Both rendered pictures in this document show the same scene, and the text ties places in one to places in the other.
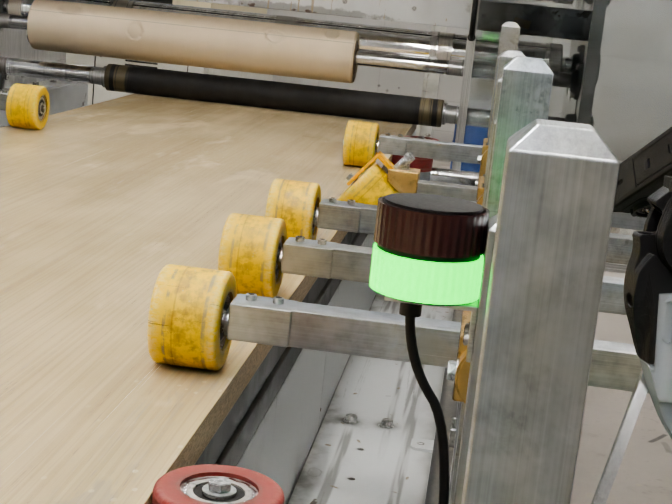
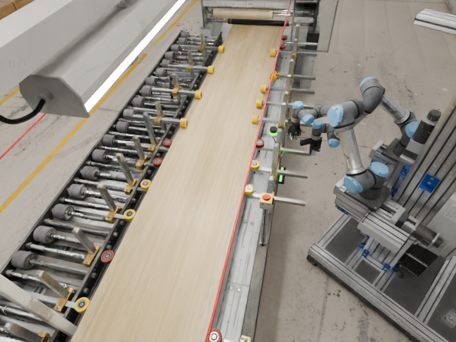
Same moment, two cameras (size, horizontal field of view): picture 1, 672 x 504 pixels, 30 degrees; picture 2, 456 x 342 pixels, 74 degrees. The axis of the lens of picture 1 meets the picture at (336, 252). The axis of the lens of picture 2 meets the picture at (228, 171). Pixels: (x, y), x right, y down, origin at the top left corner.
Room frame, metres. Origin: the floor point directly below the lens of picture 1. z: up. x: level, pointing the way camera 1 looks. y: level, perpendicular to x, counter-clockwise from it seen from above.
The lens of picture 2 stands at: (-1.17, 0.01, 2.63)
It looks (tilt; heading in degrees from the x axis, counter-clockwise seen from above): 48 degrees down; 10
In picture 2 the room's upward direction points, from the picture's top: 4 degrees counter-clockwise
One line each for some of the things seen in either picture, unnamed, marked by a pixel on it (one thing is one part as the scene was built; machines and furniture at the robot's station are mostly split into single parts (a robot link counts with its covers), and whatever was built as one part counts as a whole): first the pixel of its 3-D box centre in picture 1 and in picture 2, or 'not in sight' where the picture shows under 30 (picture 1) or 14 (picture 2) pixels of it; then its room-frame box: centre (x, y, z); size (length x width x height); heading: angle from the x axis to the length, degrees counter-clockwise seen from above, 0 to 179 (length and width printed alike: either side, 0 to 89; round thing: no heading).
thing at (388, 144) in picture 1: (500, 155); (294, 53); (2.19, -0.27, 0.95); 0.50 x 0.04 x 0.04; 84
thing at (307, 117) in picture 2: not in sight; (307, 116); (0.59, -0.28, 1.29); 0.11 x 0.11 x 0.08; 31
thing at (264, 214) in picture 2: not in sight; (264, 225); (-0.10, -0.01, 0.93); 0.05 x 0.05 x 0.45; 84
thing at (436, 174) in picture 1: (508, 183); (299, 43); (2.68, -0.36, 0.83); 0.44 x 0.03 x 0.04; 84
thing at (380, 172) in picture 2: not in sight; (376, 174); (0.15, -0.67, 1.21); 0.13 x 0.12 x 0.14; 121
